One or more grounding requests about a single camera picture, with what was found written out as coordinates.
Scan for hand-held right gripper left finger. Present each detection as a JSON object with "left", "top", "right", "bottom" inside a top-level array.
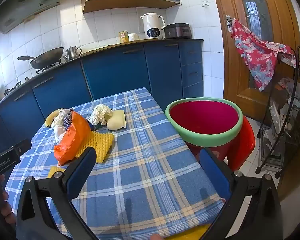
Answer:
[{"left": 15, "top": 146, "right": 98, "bottom": 240}]

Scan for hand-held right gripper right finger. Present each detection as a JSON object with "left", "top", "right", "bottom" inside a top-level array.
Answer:
[{"left": 199, "top": 147, "right": 284, "bottom": 240}]

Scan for orange mesh bag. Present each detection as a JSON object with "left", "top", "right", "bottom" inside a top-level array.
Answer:
[{"left": 54, "top": 111, "right": 91, "bottom": 166}]

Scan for red bin with green rim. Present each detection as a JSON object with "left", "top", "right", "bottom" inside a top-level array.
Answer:
[{"left": 164, "top": 97, "right": 243, "bottom": 163}]

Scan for person's left hand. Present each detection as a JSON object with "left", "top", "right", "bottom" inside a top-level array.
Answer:
[{"left": 0, "top": 174, "right": 16, "bottom": 225}]

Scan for small yellow sponge piece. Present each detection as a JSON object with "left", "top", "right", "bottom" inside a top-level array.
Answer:
[{"left": 47, "top": 166, "right": 65, "bottom": 179}]

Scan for yellow bumpy foam sheet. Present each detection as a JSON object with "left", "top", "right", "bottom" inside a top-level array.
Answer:
[{"left": 76, "top": 131, "right": 115, "bottom": 163}]

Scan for red plastic stool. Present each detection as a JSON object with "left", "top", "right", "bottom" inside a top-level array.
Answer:
[{"left": 190, "top": 116, "right": 256, "bottom": 172}]

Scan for yellow banana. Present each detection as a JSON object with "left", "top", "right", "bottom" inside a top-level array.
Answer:
[{"left": 45, "top": 109, "right": 65, "bottom": 128}]

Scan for blue plaid tablecloth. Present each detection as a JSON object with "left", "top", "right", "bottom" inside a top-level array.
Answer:
[{"left": 5, "top": 87, "right": 225, "bottom": 240}]

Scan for pale yellow sponge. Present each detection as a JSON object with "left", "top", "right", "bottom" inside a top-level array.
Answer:
[{"left": 107, "top": 110, "right": 127, "bottom": 131}]

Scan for crumpled white paper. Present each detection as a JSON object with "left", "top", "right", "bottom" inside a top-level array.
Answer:
[{"left": 90, "top": 104, "right": 114, "bottom": 125}]

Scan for gas stove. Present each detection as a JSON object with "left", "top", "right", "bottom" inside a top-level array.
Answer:
[{"left": 4, "top": 60, "right": 63, "bottom": 95}]

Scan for black wok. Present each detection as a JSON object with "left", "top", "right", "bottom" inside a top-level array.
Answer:
[{"left": 17, "top": 47, "right": 65, "bottom": 70}]

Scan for blue lower kitchen cabinets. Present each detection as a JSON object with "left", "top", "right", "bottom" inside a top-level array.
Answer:
[{"left": 0, "top": 39, "right": 204, "bottom": 155}]

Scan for metal teapot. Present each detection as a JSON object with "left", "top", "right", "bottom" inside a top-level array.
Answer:
[{"left": 63, "top": 45, "right": 82, "bottom": 61}]

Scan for black metal rack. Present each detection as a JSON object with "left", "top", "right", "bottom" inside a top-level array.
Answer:
[{"left": 255, "top": 45, "right": 300, "bottom": 179}]

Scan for dark kitchen countertop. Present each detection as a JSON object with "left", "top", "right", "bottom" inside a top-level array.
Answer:
[{"left": 0, "top": 39, "right": 204, "bottom": 110}]

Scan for red floral cloth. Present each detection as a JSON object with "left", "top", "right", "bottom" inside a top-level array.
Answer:
[{"left": 231, "top": 19, "right": 297, "bottom": 92}]

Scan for black rice cooker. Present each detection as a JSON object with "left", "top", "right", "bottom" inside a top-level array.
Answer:
[{"left": 164, "top": 23, "right": 192, "bottom": 40}]

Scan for grey range hood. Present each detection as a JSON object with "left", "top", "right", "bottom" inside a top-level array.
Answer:
[{"left": 0, "top": 0, "right": 60, "bottom": 34}]

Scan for white electric kettle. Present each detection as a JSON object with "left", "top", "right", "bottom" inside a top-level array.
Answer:
[{"left": 140, "top": 13, "right": 166, "bottom": 40}]

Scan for wooden door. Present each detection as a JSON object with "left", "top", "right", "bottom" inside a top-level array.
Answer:
[{"left": 210, "top": 0, "right": 300, "bottom": 120}]

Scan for steel wire scrubber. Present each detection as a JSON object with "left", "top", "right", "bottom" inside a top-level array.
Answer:
[{"left": 63, "top": 113, "right": 73, "bottom": 129}]

